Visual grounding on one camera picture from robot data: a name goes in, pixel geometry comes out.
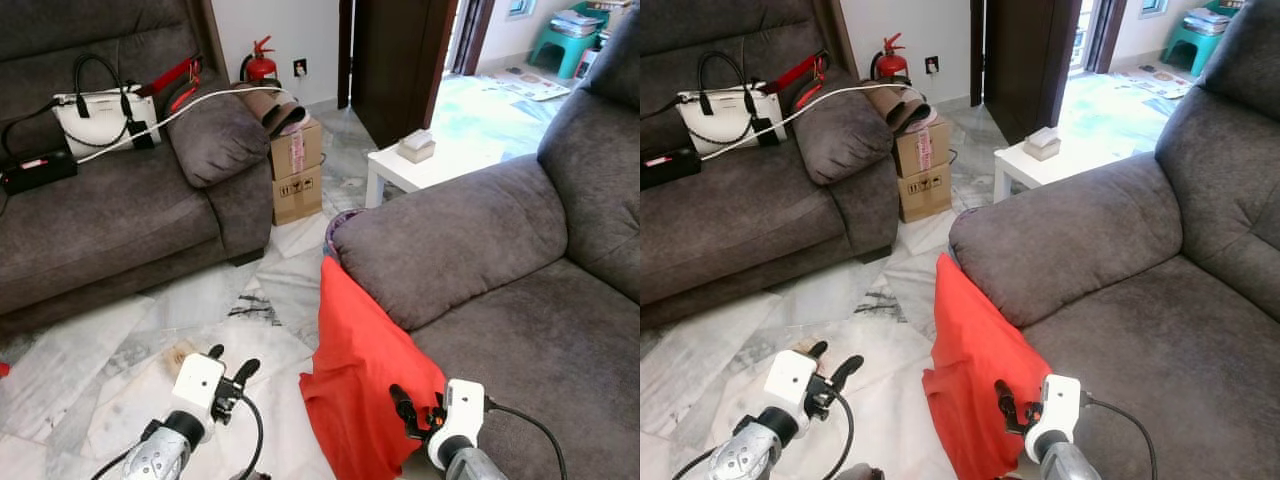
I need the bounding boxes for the red pillow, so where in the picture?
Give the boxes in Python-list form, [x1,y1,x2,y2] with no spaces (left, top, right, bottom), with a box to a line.
[300,255,448,480]
[922,252,1053,480]

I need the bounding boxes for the dark grey fabric sofa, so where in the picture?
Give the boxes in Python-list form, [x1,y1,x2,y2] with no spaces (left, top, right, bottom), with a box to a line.
[640,0,901,331]
[330,10,641,480]
[948,0,1280,480]
[0,0,276,336]

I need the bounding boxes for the cardboard box with black symbols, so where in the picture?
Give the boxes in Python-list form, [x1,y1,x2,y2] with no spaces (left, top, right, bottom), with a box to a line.
[897,165,951,223]
[272,168,324,226]

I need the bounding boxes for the purple round object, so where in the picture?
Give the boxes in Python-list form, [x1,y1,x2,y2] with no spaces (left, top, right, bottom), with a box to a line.
[325,208,363,253]

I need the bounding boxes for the cardboard box with pink label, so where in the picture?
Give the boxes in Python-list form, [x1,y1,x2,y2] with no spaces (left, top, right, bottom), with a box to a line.
[895,115,953,179]
[270,118,326,181]

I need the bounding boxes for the black power adapter box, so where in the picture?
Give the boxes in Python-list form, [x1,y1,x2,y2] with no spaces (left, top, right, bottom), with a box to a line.
[0,150,79,196]
[640,145,703,191]

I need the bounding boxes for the white side table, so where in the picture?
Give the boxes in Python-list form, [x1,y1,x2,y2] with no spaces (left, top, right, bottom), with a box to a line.
[365,140,506,209]
[993,138,1169,203]

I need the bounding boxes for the brown folded cloth item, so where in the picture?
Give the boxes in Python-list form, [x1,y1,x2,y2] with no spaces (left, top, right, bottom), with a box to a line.
[235,85,311,136]
[862,85,936,134]

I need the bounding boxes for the beige tissue box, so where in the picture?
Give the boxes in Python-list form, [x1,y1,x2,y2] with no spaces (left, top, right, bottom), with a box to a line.
[1022,127,1061,161]
[397,130,436,164]

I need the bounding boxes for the red fire extinguisher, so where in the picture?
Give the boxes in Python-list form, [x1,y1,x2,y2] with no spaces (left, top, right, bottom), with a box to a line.
[240,35,281,87]
[870,33,911,84]

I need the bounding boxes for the newspaper sheets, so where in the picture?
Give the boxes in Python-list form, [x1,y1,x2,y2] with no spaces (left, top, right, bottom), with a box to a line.
[495,70,571,102]
[1110,65,1197,101]

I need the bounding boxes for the dark wooden door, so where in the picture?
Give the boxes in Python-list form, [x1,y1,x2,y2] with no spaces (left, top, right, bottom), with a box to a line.
[350,0,459,149]
[985,0,1083,144]

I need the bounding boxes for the green plastic stool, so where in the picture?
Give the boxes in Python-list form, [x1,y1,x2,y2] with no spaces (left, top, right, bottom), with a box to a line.
[528,12,601,81]
[1160,15,1227,76]

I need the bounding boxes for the stack of papers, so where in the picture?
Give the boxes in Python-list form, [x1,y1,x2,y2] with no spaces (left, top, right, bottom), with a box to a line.
[1183,8,1237,36]
[550,8,607,39]

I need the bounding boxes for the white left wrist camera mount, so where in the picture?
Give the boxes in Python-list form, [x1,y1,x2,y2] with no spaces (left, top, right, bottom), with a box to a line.
[764,350,820,413]
[172,352,227,417]

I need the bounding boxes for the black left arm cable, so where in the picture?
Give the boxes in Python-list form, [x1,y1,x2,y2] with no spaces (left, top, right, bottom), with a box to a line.
[836,392,856,480]
[235,395,265,480]

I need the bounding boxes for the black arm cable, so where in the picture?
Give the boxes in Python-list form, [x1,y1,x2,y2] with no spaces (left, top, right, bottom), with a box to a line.
[1082,395,1159,480]
[485,398,568,480]
[235,395,265,480]
[836,392,856,480]

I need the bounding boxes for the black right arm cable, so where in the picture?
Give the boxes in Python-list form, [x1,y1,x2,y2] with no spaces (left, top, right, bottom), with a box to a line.
[485,398,568,480]
[1082,395,1159,480]

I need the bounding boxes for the white cable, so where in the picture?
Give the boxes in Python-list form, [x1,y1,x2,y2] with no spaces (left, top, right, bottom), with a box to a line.
[700,82,917,161]
[75,86,293,166]

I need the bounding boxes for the white handbag with black handles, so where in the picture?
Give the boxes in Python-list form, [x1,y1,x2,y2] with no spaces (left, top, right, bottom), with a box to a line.
[678,50,789,156]
[52,52,161,159]

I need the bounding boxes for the red strap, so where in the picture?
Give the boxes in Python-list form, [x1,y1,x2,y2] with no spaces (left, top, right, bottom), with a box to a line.
[775,52,831,109]
[140,55,203,111]

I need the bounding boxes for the thin black cable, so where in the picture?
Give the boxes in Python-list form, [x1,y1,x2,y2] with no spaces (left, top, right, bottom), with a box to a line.
[0,98,61,153]
[640,98,693,147]

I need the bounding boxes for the dark wooden door frame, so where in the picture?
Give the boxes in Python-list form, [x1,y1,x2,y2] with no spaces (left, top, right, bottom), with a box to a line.
[1085,0,1129,73]
[455,0,497,77]

